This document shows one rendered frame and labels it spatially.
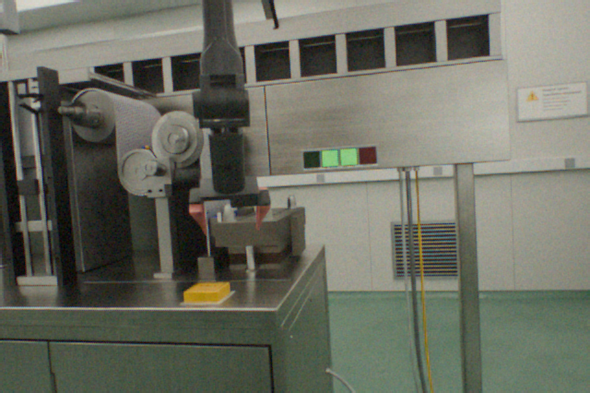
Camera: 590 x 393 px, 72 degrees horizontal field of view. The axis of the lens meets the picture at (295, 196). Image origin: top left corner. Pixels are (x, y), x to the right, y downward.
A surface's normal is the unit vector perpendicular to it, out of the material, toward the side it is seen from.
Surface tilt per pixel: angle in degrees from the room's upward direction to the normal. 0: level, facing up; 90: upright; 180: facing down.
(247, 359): 90
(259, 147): 90
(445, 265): 90
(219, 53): 94
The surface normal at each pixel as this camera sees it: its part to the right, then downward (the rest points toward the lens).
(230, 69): 0.18, 0.11
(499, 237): -0.20, 0.07
